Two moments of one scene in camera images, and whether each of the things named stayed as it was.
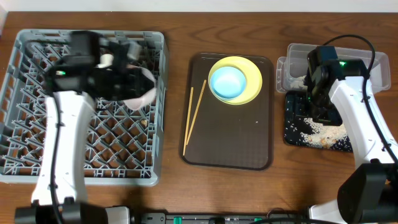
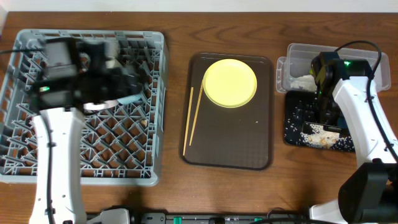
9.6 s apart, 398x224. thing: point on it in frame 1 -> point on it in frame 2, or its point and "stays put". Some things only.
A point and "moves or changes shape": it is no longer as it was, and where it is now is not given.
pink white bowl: [138, 103] -> [105, 104]
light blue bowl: [228, 82] moves or changes shape
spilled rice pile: [327, 136] stays put
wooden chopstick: [188, 119] stays put
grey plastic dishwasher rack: [125, 146] stays put
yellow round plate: [252, 75] moves or changes shape
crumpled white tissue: [298, 84] stays put
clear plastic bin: [291, 70] stays put
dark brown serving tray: [226, 136] stays put
